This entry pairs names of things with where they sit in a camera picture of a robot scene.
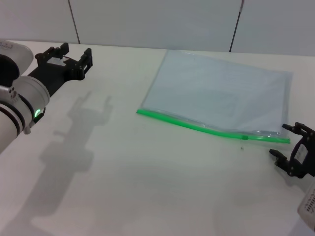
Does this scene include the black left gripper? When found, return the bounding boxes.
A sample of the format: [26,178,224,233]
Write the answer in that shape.
[27,42,94,97]

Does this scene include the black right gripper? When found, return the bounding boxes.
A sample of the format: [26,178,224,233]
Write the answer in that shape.
[269,121,315,179]

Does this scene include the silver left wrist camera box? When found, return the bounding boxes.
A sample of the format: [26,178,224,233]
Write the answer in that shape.
[0,39,34,87]

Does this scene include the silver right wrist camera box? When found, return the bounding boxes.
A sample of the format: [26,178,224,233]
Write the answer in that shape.
[297,184,315,231]

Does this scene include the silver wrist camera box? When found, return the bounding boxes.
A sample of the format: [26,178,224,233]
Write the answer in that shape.
[0,39,34,87]
[297,184,315,231]

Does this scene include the clear document bag green zip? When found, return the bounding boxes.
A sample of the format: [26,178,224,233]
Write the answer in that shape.
[136,49,294,145]

